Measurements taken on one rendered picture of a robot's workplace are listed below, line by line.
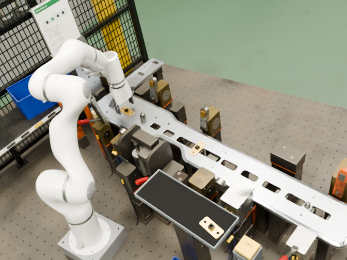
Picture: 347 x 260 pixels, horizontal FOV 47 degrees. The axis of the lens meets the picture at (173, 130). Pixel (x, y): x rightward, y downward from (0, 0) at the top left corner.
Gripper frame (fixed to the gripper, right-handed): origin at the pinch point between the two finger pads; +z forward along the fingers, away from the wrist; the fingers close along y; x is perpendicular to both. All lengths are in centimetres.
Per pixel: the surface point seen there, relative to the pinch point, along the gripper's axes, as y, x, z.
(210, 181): -15, -66, -4
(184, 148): -3.2, -41.4, 3.1
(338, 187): 12, -106, 0
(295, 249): -22, -106, -4
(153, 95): 14.5, -5.9, 0.9
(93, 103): -16.9, -1.8, -16.1
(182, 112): 17.7, -22.0, 7.6
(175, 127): 4.6, -29.3, 3.1
